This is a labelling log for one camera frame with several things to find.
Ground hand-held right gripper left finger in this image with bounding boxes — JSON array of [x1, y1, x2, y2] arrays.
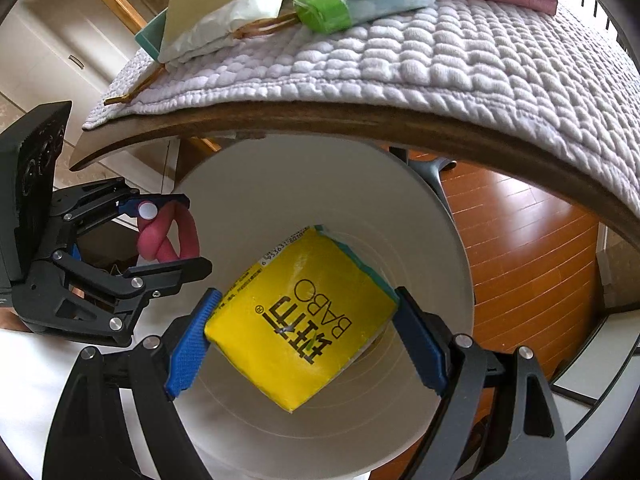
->
[[42, 287, 223, 480]]

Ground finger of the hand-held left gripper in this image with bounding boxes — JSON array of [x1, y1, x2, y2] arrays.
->
[[50, 178, 192, 246], [15, 252, 213, 348]]

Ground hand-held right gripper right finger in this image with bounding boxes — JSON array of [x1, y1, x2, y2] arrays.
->
[[392, 286, 573, 480]]

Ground pink twisted foam stick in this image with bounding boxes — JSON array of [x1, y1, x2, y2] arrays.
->
[[137, 202, 201, 263]]

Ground yellow tissue packet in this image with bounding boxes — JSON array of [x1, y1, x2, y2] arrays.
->
[[204, 225, 401, 413]]

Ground white round waste bin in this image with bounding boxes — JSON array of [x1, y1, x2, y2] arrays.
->
[[167, 132, 476, 478]]

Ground white cabinet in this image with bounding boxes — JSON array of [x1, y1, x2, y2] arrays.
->
[[0, 0, 166, 126]]

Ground blue box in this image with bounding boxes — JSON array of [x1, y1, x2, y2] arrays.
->
[[134, 10, 168, 58]]

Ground grey metal stand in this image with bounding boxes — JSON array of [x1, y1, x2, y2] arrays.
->
[[390, 147, 456, 196]]

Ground lilac quilted blanket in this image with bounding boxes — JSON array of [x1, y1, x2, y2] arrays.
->
[[82, 0, 640, 221]]

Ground balcony railing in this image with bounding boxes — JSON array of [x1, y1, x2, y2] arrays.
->
[[550, 0, 631, 51]]

